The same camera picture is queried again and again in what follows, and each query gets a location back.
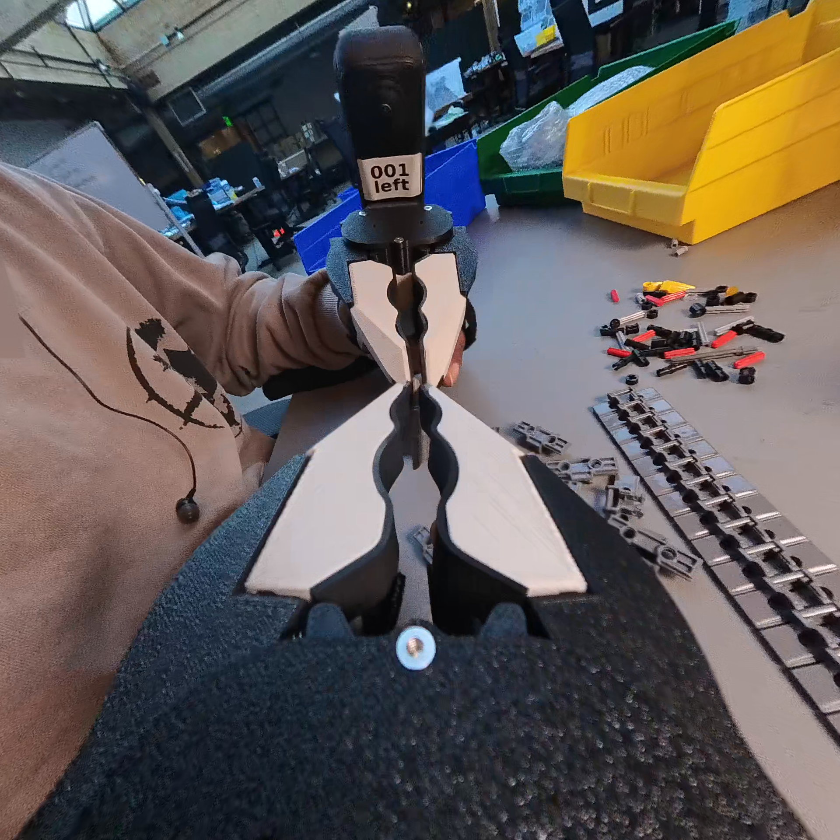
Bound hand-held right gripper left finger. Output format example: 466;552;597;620
244;382;413;599

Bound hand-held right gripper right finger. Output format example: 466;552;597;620
420;384;589;598

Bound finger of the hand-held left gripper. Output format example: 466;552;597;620
415;252;468;388
348;260;413;385

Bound grey toy track belt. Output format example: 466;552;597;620
591;387;840;746
406;374;425;470

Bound pile of small building pieces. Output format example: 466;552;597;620
598;279;785;385

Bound grey desk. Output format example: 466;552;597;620
259;177;840;840

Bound person's left hand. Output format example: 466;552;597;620
441;331;468;388

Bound black chair armrest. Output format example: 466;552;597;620
262;357;382;401

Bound blue plastic storage bin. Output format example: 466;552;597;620
293;139;487;275

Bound grey chair seat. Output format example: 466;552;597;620
248;398;291;438

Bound green plastic storage bin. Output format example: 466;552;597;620
477;20;739;207

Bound clear plastic parts bag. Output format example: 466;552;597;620
567;64;657;119
499;100;571;173

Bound background black office chair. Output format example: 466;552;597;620
187;190;250;273

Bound yellow plastic storage bin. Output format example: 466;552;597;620
563;0;840;245

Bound person's beige hoodie torso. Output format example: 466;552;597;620
0;164;277;834

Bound thin black cable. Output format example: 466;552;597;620
20;315;198;506

